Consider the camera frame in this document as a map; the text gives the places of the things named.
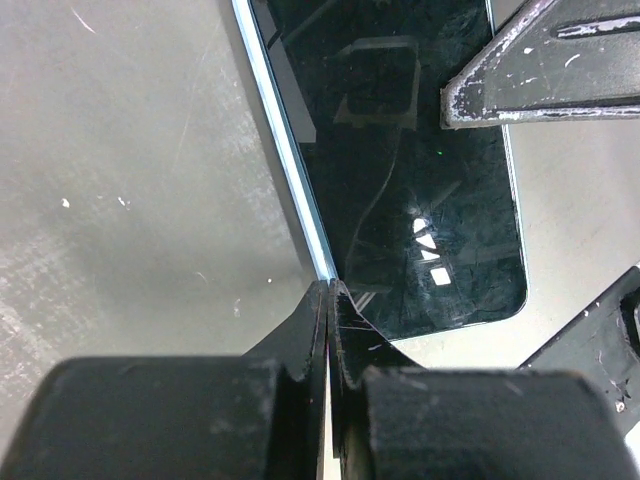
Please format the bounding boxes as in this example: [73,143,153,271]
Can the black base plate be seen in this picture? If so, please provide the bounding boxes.
[520,266,639,431]

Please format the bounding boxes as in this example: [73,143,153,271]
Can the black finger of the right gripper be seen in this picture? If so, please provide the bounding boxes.
[441,1,639,129]

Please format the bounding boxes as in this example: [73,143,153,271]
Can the light blue phone case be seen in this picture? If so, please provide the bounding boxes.
[230,0,531,344]

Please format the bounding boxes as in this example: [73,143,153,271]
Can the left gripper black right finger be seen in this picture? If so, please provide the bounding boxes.
[327,280,639,479]

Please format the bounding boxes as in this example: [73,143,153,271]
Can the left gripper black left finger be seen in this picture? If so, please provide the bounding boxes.
[1,281,329,479]

